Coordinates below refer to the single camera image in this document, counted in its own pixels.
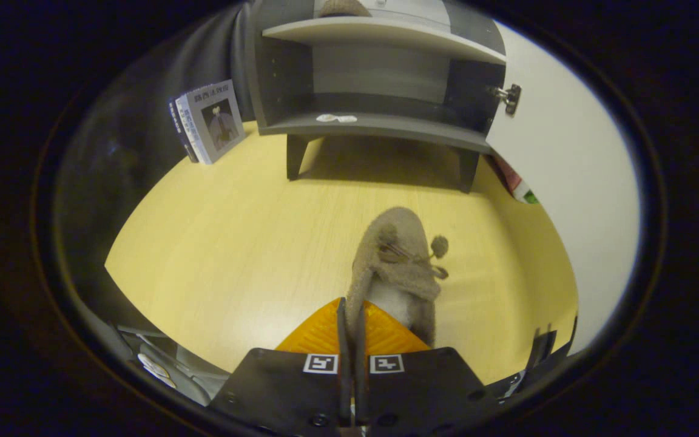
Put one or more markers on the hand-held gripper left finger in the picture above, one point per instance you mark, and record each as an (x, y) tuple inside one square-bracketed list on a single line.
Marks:
[(342, 340)]

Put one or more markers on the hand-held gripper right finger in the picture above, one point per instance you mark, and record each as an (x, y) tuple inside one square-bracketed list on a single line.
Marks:
[(360, 364)]

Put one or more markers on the brown fuzzy shoe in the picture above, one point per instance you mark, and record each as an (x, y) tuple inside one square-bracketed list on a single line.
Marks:
[(398, 261), (343, 8)]

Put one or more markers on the white shoe cabinet door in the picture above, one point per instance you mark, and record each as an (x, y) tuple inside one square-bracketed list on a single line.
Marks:
[(568, 182)]

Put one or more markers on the metal door hinge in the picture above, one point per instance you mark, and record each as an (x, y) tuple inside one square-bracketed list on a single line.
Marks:
[(509, 97)]

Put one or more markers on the red green packet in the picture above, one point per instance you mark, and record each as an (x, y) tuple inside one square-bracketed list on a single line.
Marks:
[(514, 182)]

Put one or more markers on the white grey book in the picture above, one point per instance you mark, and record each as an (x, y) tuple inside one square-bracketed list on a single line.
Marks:
[(219, 118)]

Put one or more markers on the dark blue book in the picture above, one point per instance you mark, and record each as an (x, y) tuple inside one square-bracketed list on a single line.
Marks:
[(181, 130)]

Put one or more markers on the black backdrop cloth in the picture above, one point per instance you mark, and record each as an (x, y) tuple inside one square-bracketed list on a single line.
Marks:
[(143, 91)]

